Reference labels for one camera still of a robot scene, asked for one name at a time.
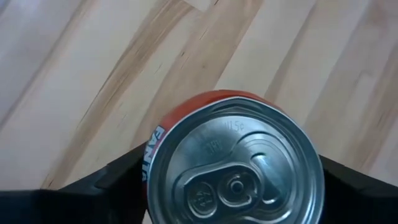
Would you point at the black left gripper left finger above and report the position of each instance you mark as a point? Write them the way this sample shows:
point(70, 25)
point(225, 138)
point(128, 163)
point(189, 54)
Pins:
point(77, 202)

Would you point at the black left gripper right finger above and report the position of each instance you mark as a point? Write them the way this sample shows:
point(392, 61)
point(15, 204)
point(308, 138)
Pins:
point(357, 202)

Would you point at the red Fanta can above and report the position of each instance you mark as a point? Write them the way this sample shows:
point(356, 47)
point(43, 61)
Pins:
point(233, 155)

